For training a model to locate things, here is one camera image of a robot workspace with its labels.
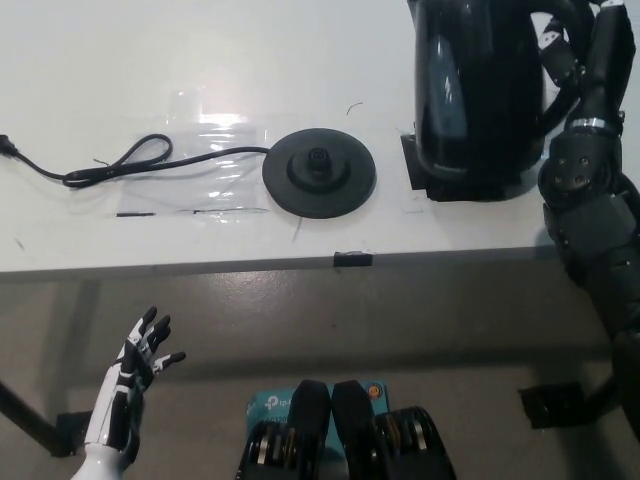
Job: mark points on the black diagonal table leg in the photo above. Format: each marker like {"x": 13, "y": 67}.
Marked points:
{"x": 25, "y": 417}

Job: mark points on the teal tp-link box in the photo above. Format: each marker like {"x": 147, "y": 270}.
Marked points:
{"x": 267, "y": 405}

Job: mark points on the round black kettle base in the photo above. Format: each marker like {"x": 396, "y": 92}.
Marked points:
{"x": 345, "y": 185}

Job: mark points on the small black tape tab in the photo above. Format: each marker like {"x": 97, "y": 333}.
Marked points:
{"x": 352, "y": 259}

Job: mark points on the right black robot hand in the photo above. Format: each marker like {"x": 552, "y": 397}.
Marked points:
{"x": 607, "y": 65}

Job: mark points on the thin black tape strip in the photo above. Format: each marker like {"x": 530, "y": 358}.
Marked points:
{"x": 137, "y": 215}

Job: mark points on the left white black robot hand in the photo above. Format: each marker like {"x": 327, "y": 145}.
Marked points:
{"x": 117, "y": 400}

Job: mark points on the black tape square marker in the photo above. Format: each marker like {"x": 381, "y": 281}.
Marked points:
{"x": 412, "y": 165}

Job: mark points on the black electric kettle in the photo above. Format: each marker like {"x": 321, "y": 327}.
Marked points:
{"x": 475, "y": 100}

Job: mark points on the clear plastic film sheet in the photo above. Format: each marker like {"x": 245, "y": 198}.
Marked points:
{"x": 220, "y": 190}

